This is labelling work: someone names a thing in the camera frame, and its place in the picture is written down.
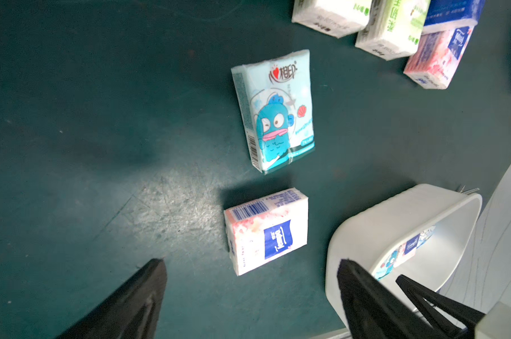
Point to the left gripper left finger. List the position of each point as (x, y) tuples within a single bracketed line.
[(131, 311)]

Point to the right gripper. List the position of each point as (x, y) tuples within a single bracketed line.
[(454, 319)]

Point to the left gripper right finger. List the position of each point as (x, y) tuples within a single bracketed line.
[(372, 311)]

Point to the light blue tissue pack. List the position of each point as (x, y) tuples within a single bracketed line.
[(426, 235)]

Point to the white plastic storage box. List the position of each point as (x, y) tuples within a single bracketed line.
[(381, 232)]

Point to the pink Tempo pack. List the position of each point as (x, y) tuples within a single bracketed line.
[(410, 247), (438, 57), (267, 228)]

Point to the teal cartoon tissue pack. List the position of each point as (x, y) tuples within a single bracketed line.
[(276, 108)]

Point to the green tissue pack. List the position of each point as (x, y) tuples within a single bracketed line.
[(394, 29), (337, 18)]

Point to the dark blue Tempo pack upright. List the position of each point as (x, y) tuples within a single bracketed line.
[(444, 15)]

